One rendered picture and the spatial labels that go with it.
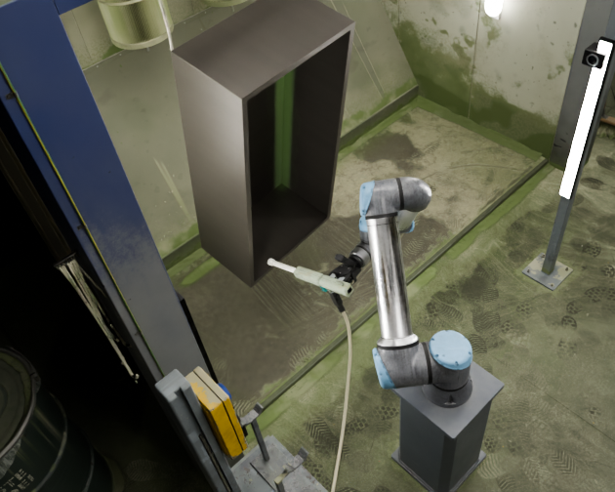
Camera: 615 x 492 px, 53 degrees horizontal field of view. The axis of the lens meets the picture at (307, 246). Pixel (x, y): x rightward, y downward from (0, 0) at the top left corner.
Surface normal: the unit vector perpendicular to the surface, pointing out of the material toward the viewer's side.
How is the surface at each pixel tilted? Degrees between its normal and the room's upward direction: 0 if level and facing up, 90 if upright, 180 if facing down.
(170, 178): 57
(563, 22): 90
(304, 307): 0
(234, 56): 12
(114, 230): 90
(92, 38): 90
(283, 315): 0
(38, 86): 90
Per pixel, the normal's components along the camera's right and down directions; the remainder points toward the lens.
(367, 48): 0.51, 0.04
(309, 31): 0.05, -0.57
